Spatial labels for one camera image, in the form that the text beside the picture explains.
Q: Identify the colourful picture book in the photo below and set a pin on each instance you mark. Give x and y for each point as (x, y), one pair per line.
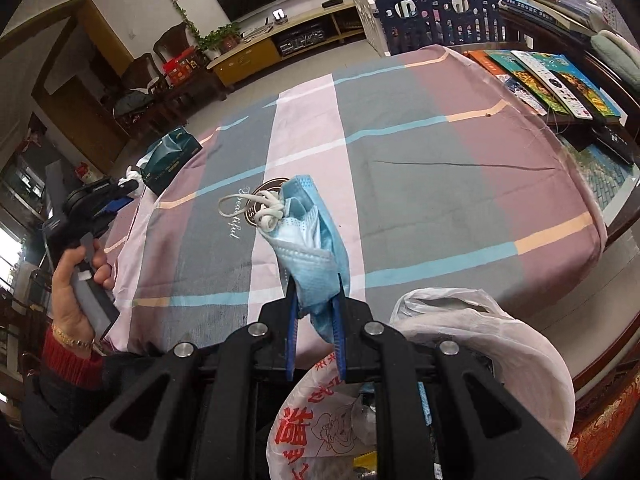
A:
(548, 84)

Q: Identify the blue face mask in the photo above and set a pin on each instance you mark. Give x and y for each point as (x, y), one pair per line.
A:
(297, 225)

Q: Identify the striped pink grey tablecloth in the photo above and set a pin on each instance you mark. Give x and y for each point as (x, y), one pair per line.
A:
(434, 174)

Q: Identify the red sleeved left forearm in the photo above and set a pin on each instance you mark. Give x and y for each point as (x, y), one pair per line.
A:
(64, 396)

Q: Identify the green tissue box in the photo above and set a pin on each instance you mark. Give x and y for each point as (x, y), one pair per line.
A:
(166, 157)

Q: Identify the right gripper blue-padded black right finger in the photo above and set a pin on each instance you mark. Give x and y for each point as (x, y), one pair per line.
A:
(354, 358)

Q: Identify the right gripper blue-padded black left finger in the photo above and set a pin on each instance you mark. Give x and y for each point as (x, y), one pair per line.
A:
(278, 354)

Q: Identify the dark wooden armchair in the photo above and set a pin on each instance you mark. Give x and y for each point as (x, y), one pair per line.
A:
(144, 106)

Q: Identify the grey green cushion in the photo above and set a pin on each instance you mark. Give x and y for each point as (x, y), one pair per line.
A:
(618, 53)

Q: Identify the crumpled white tissue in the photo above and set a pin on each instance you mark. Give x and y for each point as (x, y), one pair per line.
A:
(131, 177)

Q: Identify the red gift box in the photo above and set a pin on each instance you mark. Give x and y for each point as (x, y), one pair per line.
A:
(185, 65)

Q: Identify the white lined trash bin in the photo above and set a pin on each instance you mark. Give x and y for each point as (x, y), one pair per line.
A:
(436, 407)

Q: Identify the wooden TV cabinet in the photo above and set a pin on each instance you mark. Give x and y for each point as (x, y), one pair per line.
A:
(281, 43)

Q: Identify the blue baby fence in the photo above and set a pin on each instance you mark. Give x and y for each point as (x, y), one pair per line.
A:
(410, 25)

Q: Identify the potted green plant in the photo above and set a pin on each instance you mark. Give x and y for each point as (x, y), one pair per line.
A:
(223, 39)

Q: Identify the person's left hand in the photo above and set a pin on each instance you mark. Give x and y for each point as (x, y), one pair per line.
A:
(68, 317)

